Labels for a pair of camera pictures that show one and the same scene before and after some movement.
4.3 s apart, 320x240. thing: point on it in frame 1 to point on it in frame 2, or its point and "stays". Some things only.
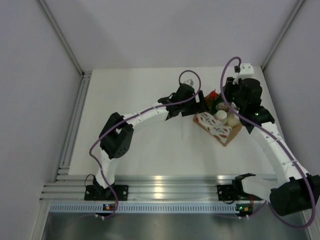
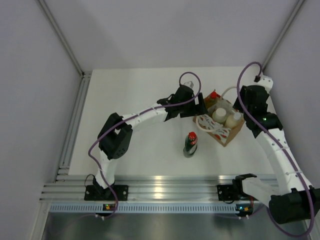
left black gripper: x=200 y=107 stays
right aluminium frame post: x=272 y=51 stays
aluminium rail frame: x=142 y=189 stays
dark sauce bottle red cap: x=213 y=94 to x=191 y=144
